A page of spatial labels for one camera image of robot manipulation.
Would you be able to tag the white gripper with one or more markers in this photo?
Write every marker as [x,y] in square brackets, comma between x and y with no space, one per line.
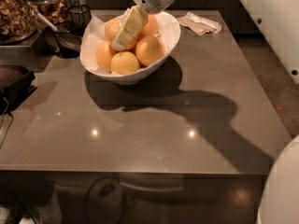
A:
[137,20]

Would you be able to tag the orange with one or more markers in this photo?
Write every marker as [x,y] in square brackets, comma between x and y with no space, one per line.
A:
[111,30]
[104,55]
[151,28]
[124,63]
[149,50]

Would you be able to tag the white paper bowl liner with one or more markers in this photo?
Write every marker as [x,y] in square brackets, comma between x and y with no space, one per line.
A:
[169,32]

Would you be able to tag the white oval bowl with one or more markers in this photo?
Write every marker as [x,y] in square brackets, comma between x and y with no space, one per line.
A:
[143,55]

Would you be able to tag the orange top back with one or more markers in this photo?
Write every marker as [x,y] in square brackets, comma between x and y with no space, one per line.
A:
[151,28]

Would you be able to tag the folded paper napkins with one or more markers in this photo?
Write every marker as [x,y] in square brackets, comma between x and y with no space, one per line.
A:
[199,25]

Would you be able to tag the grey metal counter block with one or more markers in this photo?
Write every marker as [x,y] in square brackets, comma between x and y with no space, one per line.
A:
[34,53]

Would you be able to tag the large glass snack jar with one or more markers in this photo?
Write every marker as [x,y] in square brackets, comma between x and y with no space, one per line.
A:
[16,21]

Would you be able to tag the black wire cup holder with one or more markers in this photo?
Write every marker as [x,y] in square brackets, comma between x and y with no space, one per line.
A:
[81,16]

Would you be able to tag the black device with cable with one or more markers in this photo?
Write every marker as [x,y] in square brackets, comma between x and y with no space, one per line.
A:
[15,86]

